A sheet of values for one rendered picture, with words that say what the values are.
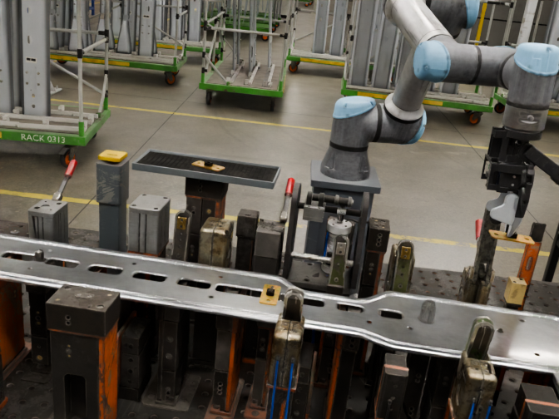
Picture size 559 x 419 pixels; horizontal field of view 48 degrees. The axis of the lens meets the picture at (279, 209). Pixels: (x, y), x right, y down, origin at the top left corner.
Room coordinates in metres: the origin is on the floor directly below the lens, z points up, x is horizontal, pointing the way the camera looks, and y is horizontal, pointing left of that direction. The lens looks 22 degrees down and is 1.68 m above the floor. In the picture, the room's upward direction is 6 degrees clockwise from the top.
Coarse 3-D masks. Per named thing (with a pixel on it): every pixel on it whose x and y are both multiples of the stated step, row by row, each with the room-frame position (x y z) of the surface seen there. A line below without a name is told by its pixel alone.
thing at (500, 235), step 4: (492, 232) 1.16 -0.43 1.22; (496, 232) 1.16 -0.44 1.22; (500, 232) 1.16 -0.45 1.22; (504, 232) 1.17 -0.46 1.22; (516, 232) 1.15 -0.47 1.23; (492, 236) 1.13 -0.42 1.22; (496, 236) 1.14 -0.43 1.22; (500, 236) 1.14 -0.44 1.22; (504, 236) 1.14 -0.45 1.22; (512, 236) 1.14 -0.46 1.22; (516, 236) 1.14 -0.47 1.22; (520, 236) 1.15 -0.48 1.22; (524, 236) 1.16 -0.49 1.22; (528, 236) 1.16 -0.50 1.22; (508, 240) 1.13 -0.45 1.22; (512, 240) 1.13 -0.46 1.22; (516, 240) 1.13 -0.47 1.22; (520, 240) 1.13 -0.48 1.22; (524, 240) 1.13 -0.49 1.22; (528, 240) 1.14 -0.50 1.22; (532, 240) 1.14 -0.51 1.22; (532, 244) 1.13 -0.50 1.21
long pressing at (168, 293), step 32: (0, 256) 1.24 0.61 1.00; (64, 256) 1.27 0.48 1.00; (96, 256) 1.29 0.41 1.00; (128, 256) 1.30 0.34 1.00; (128, 288) 1.16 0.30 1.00; (160, 288) 1.17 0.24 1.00; (192, 288) 1.19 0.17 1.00; (256, 288) 1.22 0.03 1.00; (256, 320) 1.10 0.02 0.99; (320, 320) 1.11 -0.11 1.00; (352, 320) 1.13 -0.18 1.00; (384, 320) 1.14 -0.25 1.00; (416, 320) 1.15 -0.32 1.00; (448, 320) 1.17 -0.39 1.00; (512, 320) 1.20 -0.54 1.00; (544, 320) 1.21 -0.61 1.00; (416, 352) 1.05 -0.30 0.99; (448, 352) 1.05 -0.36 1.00; (512, 352) 1.07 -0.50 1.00; (544, 352) 1.08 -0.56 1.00
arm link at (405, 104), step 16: (432, 0) 1.56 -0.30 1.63; (448, 0) 1.56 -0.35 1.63; (464, 0) 1.57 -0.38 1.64; (448, 16) 1.57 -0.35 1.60; (464, 16) 1.58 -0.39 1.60; (400, 80) 1.74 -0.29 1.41; (416, 80) 1.70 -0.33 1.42; (400, 96) 1.74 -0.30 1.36; (416, 96) 1.73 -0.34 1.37; (384, 112) 1.79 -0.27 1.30; (400, 112) 1.76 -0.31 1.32; (416, 112) 1.76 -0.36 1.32; (384, 128) 1.77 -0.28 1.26; (400, 128) 1.77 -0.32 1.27; (416, 128) 1.79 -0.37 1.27; (400, 144) 1.83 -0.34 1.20
